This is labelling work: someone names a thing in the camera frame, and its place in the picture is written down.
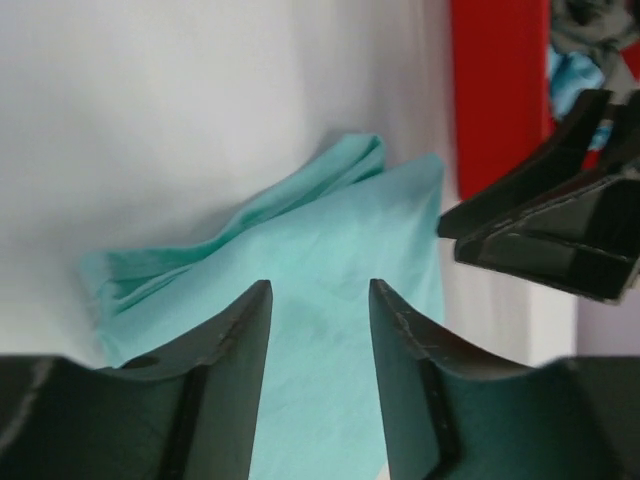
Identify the blue t shirt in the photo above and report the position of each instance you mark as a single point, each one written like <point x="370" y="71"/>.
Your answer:
<point x="568" y="74"/>

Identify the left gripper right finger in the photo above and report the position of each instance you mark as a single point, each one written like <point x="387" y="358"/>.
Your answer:
<point x="452" y="410"/>

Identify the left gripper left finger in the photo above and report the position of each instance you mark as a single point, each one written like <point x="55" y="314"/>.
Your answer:
<point x="185" y="410"/>

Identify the mint green t shirt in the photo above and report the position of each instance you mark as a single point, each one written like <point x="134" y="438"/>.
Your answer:
<point x="319" y="236"/>

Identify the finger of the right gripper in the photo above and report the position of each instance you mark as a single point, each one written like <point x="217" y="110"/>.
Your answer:
<point x="552" y="163"/>
<point x="581" y="237"/>

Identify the red plastic bin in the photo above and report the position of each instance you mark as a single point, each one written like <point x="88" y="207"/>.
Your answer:
<point x="501" y="97"/>

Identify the grey t shirt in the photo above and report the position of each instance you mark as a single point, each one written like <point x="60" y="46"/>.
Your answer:
<point x="601" y="30"/>

